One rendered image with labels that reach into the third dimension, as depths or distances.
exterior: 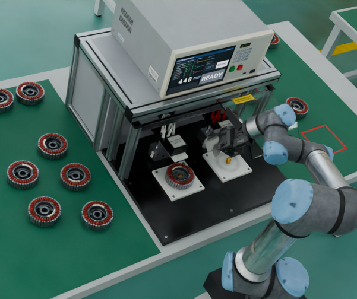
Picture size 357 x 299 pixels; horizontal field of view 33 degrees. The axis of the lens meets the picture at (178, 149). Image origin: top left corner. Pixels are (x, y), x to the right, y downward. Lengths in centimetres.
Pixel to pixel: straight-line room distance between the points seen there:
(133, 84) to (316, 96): 116
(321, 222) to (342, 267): 188
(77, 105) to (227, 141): 72
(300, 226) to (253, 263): 27
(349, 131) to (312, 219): 144
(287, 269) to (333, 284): 144
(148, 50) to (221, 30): 27
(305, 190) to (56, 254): 94
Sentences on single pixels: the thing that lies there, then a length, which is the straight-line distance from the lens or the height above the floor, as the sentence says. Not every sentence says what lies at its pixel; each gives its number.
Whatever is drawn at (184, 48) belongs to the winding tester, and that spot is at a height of 132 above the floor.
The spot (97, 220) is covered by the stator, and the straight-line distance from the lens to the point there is 216.
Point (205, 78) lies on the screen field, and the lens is 220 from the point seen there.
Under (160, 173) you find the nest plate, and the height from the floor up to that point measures 78.
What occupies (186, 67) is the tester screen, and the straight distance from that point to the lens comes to 209.
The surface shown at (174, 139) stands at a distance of 229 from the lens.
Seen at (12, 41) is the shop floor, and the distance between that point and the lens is 404.
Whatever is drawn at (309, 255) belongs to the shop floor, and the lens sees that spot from 338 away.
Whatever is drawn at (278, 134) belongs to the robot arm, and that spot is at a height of 129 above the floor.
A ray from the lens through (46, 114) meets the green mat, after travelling 252.
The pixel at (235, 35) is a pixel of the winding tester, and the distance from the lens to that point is 219.
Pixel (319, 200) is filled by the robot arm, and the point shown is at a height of 147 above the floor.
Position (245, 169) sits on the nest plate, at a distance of 248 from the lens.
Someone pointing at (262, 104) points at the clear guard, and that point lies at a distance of 235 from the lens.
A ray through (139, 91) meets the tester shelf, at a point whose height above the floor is 111.
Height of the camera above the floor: 253
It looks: 45 degrees down
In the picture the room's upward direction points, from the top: 19 degrees clockwise
